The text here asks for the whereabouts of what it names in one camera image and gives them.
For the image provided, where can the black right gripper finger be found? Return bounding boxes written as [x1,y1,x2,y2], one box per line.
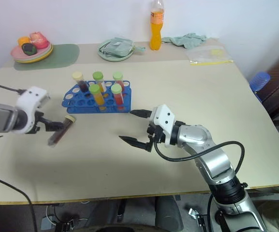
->
[129,109,153,119]
[118,135,154,153]

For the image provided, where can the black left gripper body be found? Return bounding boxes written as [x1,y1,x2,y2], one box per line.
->
[25,111,47,134]

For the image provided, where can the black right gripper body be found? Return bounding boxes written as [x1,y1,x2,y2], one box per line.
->
[147,122,167,146]

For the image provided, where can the dark red tube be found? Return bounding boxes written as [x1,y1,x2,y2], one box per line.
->
[47,115,76,147]

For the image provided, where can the blue test tube rack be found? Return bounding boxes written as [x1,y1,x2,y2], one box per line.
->
[61,80,132,115]

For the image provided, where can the red tube, green cap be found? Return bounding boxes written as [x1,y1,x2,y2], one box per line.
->
[112,71,126,90]
[110,83,126,107]

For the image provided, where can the orange tube, green cap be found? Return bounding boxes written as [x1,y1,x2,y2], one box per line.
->
[88,84,106,107]

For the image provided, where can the dark brown tube, yellow cap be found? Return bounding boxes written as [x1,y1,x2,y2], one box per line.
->
[72,71,89,93]

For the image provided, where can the yellow tube, green cap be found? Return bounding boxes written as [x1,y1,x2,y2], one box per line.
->
[92,71,107,93]

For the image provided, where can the yellow plate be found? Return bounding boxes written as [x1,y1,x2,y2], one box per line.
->
[14,43,54,64]

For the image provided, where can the dark green placemat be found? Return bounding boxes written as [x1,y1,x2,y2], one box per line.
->
[14,43,80,72]

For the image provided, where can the pink plate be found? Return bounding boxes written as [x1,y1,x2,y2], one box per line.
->
[10,43,52,60]

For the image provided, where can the green fabric pouch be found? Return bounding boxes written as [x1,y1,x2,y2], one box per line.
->
[100,37,134,58]

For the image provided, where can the dark green toy fruit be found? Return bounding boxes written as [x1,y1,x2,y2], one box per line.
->
[21,43,38,56]

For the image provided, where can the dark rounded shape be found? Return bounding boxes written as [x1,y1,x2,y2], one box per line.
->
[154,196,185,232]

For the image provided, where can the orange soda bottle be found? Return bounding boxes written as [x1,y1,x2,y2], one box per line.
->
[149,0,166,51]

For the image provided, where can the red toy fruit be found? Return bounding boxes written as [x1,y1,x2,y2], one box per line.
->
[29,31,49,49]

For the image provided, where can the orange toy fruit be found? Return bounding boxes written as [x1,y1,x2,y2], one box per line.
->
[17,36,31,48]

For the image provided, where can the crumpled green cloth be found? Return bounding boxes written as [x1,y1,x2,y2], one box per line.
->
[161,32,208,49]

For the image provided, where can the clear zip bag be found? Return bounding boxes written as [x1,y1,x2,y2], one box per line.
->
[186,45,235,66]

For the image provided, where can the blue stacked plastic stools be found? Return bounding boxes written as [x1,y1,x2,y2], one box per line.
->
[249,71,271,101]

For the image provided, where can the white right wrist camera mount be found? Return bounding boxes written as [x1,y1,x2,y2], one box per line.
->
[149,104,176,148]

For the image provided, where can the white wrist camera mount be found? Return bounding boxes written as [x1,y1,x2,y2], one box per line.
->
[10,86,51,135]
[149,104,176,148]

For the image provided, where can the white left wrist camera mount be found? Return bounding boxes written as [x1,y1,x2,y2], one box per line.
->
[10,86,51,135]

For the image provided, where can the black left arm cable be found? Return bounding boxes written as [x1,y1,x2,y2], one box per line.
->
[0,81,28,95]

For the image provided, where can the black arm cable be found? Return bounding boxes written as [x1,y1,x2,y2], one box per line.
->
[153,141,246,175]
[0,81,28,95]

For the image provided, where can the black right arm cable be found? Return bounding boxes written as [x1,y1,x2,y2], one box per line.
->
[153,141,246,175]

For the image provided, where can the long black cable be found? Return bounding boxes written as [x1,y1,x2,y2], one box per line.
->
[0,172,38,232]

